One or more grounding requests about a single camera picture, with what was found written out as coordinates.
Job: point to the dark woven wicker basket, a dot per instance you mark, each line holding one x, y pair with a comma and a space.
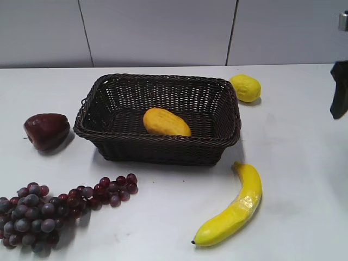
111, 117

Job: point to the purple grape bunch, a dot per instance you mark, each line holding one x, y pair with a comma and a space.
35, 220

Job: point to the orange yellow mango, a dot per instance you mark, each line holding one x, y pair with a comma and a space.
158, 121

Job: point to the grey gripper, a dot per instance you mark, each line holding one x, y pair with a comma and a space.
339, 73

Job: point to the yellow banana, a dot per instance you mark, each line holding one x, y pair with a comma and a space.
237, 214

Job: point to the dark red apple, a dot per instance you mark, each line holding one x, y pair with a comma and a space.
47, 131

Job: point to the yellow lemon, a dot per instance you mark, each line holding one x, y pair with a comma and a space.
247, 88

